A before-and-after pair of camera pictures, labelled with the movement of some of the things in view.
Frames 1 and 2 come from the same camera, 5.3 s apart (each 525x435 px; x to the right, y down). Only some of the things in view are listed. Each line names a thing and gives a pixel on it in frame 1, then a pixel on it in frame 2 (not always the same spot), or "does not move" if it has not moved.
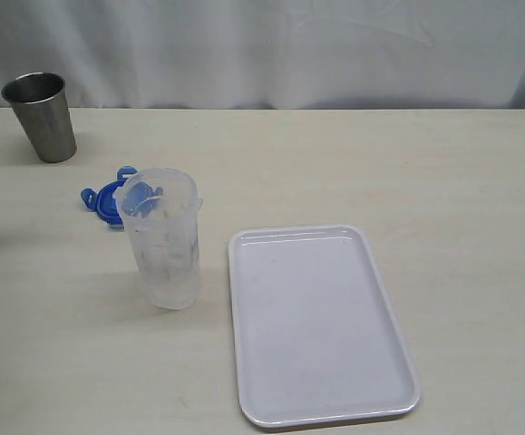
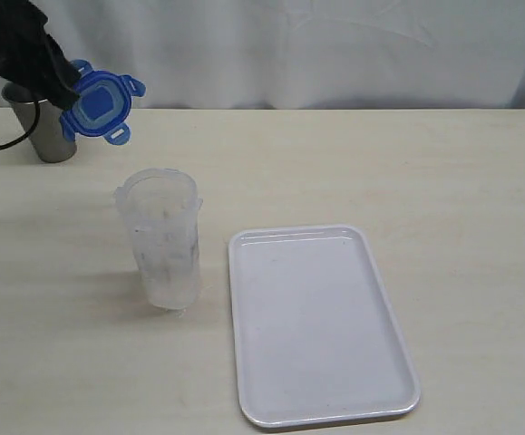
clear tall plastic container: x=161 y=207 does not move
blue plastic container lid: x=104 y=201 → x=102 y=105
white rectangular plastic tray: x=315 y=336 does not move
